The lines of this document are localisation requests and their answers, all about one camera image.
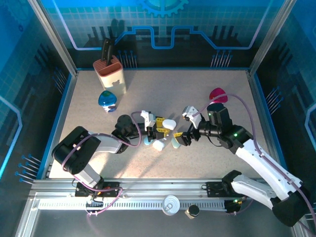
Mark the small jar black lid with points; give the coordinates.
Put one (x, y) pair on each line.
(193, 210)

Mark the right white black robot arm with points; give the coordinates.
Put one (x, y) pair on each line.
(259, 168)

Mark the white square earbud case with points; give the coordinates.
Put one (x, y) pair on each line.
(158, 145)

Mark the aluminium frame post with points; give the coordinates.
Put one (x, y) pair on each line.
(54, 37)
(270, 37)

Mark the pale green earbud case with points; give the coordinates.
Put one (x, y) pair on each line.
(175, 143)

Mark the blue egg-shaped toy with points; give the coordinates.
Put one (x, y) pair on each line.
(107, 98)

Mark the beige knife block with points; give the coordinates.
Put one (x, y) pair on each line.
(113, 76)

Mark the blue earbud case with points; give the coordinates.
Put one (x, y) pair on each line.
(147, 142)

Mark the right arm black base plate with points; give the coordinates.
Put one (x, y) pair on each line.
(213, 188)

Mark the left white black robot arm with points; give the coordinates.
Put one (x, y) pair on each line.
(108, 144)

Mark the aluminium front rail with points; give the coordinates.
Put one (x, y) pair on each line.
(160, 185)

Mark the magenta egg-shaped toy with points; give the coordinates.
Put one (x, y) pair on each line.
(218, 95)

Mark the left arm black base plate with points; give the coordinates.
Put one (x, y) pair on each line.
(112, 185)

